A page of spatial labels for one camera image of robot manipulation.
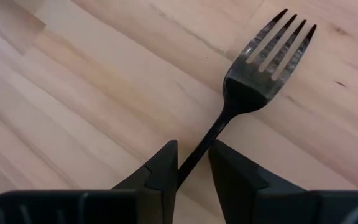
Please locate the glossy black fork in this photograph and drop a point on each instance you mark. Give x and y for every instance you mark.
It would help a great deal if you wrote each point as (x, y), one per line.
(244, 93)

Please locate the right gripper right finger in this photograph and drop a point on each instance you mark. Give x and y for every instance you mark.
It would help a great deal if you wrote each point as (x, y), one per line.
(275, 208)

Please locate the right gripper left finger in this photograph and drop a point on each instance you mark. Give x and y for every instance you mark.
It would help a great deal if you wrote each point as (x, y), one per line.
(104, 208)

